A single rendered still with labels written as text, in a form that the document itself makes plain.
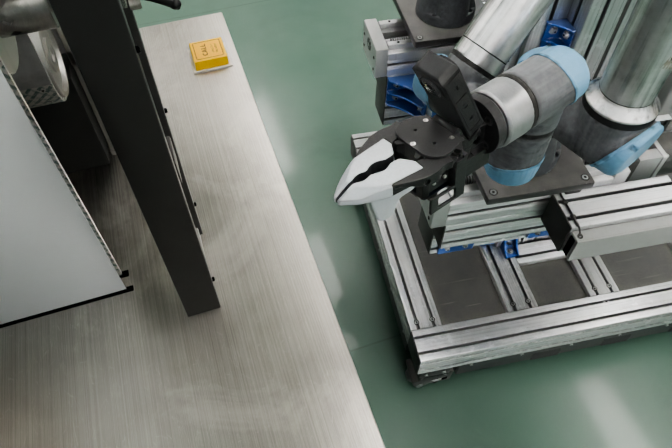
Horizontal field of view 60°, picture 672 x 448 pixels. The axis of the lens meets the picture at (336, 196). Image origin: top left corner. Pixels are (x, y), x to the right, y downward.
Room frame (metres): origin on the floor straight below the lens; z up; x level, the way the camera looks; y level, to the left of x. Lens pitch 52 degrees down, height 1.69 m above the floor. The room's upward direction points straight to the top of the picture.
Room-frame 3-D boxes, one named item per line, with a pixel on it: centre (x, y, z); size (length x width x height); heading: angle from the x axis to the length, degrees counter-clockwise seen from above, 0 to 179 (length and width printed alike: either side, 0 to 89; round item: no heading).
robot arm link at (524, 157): (0.56, -0.24, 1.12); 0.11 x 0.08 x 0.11; 37
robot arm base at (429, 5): (1.30, -0.28, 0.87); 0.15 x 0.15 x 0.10
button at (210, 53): (1.00, 0.27, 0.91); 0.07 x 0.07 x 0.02; 19
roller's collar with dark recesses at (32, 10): (0.54, 0.34, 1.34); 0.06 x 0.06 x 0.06; 19
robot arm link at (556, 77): (0.54, -0.25, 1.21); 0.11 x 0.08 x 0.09; 127
